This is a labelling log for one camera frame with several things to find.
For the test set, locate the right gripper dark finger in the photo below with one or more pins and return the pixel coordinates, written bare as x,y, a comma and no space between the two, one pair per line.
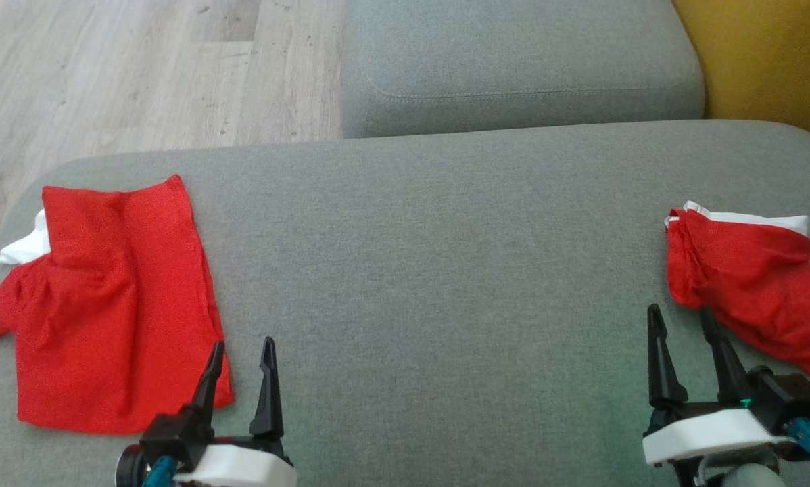
724,358
662,365

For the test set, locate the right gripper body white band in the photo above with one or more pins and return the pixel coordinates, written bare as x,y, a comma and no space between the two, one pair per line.
709,436

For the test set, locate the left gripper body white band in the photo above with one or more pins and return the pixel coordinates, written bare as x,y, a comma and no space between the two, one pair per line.
239,463

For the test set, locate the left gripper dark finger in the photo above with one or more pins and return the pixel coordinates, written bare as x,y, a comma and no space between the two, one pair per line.
209,385
268,392

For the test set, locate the red shorts with white trim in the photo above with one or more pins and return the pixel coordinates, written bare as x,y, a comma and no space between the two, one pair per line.
750,284

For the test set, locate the red basketball jersey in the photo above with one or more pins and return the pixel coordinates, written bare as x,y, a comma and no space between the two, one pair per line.
114,304

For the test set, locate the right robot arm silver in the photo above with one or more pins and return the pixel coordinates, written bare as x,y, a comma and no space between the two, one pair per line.
743,477

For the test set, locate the large grey sofa seat cushion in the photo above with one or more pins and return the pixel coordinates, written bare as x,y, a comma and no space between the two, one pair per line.
405,270

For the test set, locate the yellow upholstered cushion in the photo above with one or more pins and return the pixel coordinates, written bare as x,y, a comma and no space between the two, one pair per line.
770,54

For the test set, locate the small grey sofa cushion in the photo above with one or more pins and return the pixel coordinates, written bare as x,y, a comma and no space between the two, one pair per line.
520,61

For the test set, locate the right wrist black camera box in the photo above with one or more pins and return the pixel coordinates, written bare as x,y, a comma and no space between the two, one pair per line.
787,399

